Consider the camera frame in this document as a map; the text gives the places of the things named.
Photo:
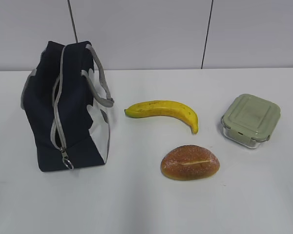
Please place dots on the yellow banana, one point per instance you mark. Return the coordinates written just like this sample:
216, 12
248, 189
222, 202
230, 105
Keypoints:
166, 108

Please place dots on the brown bread roll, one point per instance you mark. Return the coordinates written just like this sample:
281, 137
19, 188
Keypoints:
189, 162

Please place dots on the navy blue lunch bag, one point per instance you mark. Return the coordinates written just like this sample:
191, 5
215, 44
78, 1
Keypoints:
66, 100

